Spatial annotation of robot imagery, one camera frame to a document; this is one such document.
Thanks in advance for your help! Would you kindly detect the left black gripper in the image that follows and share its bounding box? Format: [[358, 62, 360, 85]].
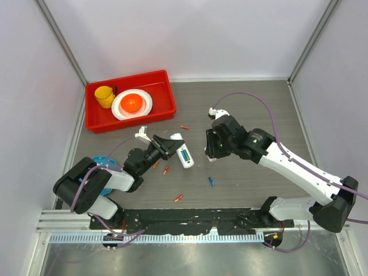
[[139, 135, 184, 175]]

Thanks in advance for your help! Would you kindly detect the blue battery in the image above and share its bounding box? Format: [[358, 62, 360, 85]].
[[208, 177, 215, 187], [181, 149, 190, 162]]

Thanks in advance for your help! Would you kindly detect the white remote control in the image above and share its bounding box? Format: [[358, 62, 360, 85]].
[[170, 133, 194, 169]]

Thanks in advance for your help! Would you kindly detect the green battery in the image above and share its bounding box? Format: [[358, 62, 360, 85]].
[[182, 149, 191, 162]]

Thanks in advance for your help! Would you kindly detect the white battery cover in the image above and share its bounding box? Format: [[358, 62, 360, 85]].
[[208, 156, 217, 162]]

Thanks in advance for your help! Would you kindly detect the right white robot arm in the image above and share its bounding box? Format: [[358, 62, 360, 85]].
[[205, 109, 358, 233]]

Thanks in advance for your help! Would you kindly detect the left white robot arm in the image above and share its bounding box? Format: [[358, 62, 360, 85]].
[[53, 133, 185, 229]]

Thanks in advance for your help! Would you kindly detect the red orange battery middle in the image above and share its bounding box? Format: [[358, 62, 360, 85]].
[[163, 166, 169, 175]]

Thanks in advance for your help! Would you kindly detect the red orange battery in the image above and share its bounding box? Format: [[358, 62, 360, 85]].
[[163, 166, 169, 175], [174, 194, 183, 203]]

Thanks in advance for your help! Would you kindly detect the red orange battery lower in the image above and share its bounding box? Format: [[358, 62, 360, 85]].
[[174, 194, 183, 203]]

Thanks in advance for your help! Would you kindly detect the orange bowl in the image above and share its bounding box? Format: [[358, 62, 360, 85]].
[[120, 93, 143, 113]]

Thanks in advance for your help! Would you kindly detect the white paper plate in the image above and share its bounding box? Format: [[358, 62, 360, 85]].
[[111, 89, 153, 121]]

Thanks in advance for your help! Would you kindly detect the blue patterned plate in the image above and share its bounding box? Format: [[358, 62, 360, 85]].
[[91, 155, 120, 198]]

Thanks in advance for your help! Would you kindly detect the red plastic bin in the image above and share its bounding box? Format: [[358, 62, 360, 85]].
[[85, 70, 177, 133]]

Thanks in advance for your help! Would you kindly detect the yellow mug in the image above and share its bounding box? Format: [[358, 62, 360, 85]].
[[94, 86, 117, 109]]

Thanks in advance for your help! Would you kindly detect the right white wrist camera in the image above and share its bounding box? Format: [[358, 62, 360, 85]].
[[208, 108, 229, 120]]

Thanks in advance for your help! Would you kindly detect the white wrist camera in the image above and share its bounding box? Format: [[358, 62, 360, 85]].
[[208, 108, 229, 120], [135, 126, 151, 144]]

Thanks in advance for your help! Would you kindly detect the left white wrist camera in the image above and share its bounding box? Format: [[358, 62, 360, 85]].
[[135, 126, 151, 144]]

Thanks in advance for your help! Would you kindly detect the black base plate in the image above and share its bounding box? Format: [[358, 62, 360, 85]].
[[102, 208, 294, 236]]

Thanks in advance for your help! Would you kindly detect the white slotted cable duct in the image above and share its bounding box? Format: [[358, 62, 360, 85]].
[[49, 231, 264, 244]]

